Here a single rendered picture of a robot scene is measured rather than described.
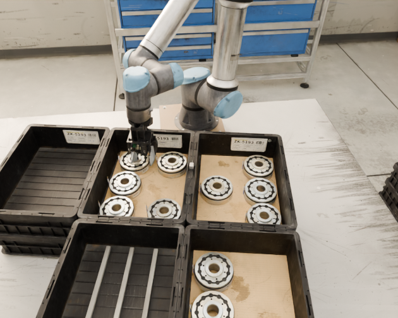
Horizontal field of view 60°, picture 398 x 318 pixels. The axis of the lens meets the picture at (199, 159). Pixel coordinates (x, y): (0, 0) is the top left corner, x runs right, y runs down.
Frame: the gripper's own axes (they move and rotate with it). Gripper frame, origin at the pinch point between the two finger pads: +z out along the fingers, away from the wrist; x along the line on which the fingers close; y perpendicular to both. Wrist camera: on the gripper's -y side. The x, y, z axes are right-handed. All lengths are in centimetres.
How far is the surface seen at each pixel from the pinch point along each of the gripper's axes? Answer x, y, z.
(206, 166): 22.1, -0.5, 1.4
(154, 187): 5.0, 10.3, 2.5
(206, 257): 23.0, 37.3, -0.2
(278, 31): 77, -190, 22
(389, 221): 87, 10, 12
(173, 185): 11.2, 9.1, 2.2
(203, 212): 21.7, 19.9, 2.2
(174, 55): -7, -178, 42
